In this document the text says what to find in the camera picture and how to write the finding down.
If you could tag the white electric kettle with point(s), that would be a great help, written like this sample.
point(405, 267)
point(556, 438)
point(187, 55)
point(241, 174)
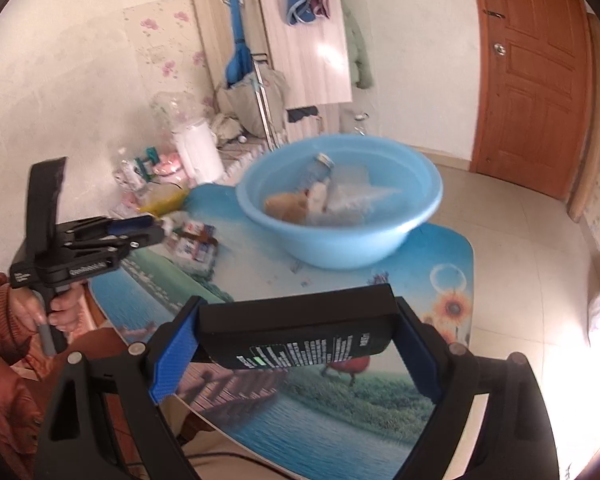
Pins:
point(197, 155)

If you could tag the light wooden wardrobe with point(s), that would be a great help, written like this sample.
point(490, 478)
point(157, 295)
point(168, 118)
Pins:
point(310, 60)

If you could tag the clear bottle with brown band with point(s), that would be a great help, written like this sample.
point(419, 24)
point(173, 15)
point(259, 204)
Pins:
point(192, 250)

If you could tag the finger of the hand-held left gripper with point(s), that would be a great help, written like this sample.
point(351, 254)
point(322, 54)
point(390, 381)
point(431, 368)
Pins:
point(130, 223)
point(145, 240)

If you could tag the blue plastic basin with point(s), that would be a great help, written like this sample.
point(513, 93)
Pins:
point(340, 245)

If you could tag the water bottle with white cap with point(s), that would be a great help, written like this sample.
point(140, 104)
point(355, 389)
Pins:
point(125, 167)

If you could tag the green jacket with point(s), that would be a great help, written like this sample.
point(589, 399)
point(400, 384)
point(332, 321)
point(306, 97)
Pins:
point(360, 60)

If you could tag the zip bag of cotton swabs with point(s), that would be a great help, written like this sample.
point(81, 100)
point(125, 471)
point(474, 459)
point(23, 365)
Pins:
point(375, 200)

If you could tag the grey tote bag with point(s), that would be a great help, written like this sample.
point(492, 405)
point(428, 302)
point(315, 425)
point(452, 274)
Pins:
point(240, 110)

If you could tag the dark blue cloth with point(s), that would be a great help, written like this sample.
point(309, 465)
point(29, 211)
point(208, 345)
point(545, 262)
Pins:
point(302, 114)

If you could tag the brown plush toy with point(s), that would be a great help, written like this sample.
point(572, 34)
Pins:
point(285, 206)

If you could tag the brown wooden door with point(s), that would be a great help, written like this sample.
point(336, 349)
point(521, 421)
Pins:
point(530, 85)

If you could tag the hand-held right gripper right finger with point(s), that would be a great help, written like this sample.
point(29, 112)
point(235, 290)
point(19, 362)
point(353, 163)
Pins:
point(420, 355)

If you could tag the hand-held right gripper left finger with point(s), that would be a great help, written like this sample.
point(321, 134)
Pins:
point(172, 355)

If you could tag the person's brown jacket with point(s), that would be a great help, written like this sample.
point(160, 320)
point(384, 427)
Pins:
point(5, 400)

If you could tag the pink cup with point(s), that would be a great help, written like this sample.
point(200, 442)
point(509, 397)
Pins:
point(167, 165)

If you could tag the crumpled clear plastic bag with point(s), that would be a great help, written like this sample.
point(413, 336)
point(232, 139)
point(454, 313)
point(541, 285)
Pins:
point(175, 107)

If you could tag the person's left hand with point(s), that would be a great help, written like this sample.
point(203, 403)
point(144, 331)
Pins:
point(67, 310)

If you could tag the clear plastic bottle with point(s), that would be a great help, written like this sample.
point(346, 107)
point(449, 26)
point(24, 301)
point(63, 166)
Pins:
point(315, 175)

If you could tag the metal pole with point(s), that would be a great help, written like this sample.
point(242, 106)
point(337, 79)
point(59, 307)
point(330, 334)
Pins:
point(265, 115)

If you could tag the scenic printed desktop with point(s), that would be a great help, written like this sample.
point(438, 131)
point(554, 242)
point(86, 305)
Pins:
point(445, 280)

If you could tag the teal bottle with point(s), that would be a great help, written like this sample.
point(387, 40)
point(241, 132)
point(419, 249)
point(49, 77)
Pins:
point(150, 157)

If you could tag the beige pouch yellow knit trim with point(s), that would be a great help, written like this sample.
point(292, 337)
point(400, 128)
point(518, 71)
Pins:
point(160, 200)

